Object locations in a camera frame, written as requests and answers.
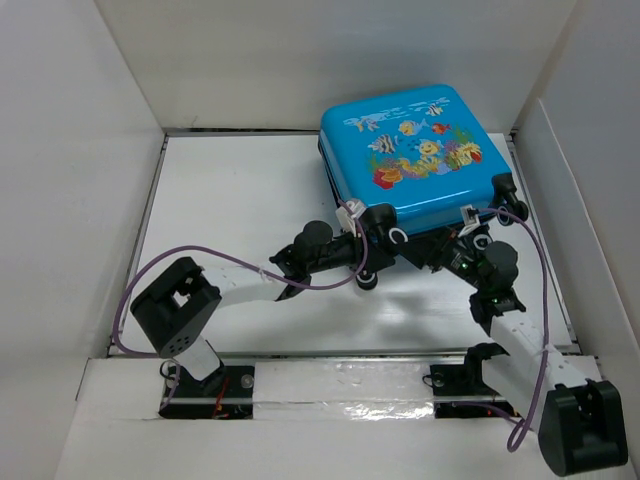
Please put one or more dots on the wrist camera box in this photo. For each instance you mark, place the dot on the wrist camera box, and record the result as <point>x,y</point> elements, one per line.
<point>348,214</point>
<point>471,220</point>

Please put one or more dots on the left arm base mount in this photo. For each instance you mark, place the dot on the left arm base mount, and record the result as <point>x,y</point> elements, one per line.
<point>228,397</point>

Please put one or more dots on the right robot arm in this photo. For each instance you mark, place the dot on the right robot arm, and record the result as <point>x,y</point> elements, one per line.
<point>578,421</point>

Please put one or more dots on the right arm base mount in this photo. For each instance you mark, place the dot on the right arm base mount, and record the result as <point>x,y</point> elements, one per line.
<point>457,395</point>

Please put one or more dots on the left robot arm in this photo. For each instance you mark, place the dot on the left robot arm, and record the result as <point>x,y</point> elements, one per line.
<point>175,307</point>

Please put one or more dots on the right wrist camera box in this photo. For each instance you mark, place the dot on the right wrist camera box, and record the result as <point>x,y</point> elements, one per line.
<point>471,220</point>

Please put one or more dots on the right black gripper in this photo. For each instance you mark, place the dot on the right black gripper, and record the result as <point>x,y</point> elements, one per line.
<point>439,250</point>

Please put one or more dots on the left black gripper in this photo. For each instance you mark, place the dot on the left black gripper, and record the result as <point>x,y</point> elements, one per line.
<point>357,247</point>

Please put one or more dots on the blue hard-shell suitcase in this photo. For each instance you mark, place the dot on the blue hard-shell suitcase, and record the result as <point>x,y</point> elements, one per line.
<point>414,158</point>

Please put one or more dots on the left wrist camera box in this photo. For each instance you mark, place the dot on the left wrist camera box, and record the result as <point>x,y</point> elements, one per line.
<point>348,214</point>

